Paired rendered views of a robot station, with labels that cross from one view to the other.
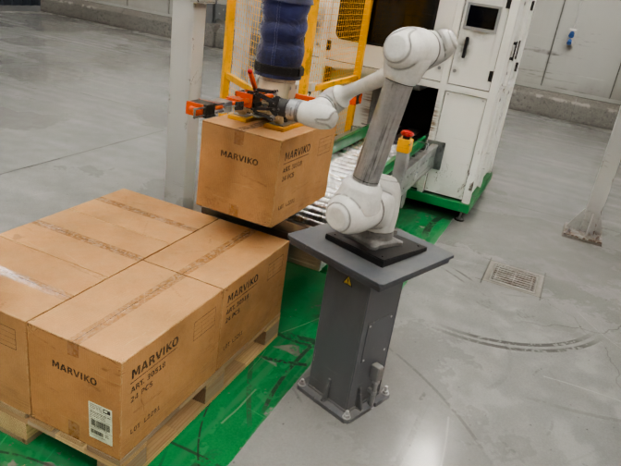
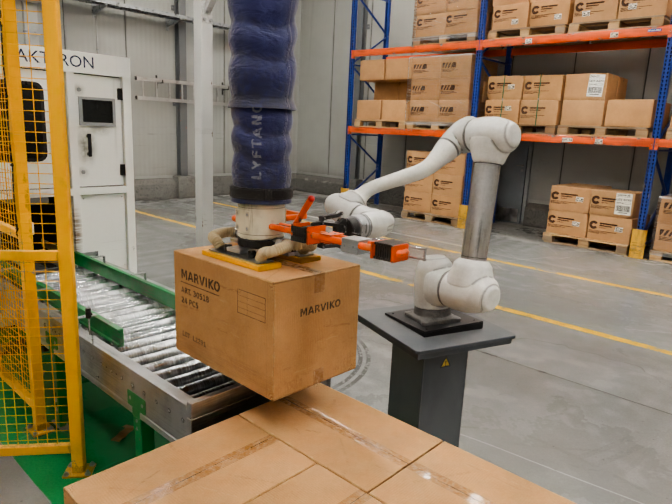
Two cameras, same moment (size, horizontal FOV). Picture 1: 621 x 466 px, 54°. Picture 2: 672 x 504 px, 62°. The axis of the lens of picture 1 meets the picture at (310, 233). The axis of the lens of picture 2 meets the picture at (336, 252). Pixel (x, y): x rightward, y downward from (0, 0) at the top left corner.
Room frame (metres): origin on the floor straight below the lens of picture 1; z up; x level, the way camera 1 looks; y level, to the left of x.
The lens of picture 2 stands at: (1.86, 2.02, 1.54)
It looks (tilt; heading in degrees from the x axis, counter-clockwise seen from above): 12 degrees down; 291
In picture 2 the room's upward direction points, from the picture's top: 3 degrees clockwise
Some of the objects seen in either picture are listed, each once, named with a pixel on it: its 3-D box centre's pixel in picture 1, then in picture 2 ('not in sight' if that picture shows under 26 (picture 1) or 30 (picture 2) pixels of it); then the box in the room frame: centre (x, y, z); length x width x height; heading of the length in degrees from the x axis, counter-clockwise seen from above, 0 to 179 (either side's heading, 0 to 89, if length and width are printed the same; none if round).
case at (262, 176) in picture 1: (269, 161); (263, 308); (2.84, 0.25, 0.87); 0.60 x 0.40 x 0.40; 158
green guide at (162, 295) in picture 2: (400, 162); (137, 280); (4.14, -0.55, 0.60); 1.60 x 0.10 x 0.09; 159
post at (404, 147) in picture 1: (388, 225); not in sight; (3.17, -0.42, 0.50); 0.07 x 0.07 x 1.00; 69
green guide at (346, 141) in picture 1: (330, 144); (43, 297); (4.34, -0.05, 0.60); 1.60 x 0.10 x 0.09; 159
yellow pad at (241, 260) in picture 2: (255, 110); (239, 254); (2.89, 0.34, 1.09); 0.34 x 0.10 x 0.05; 158
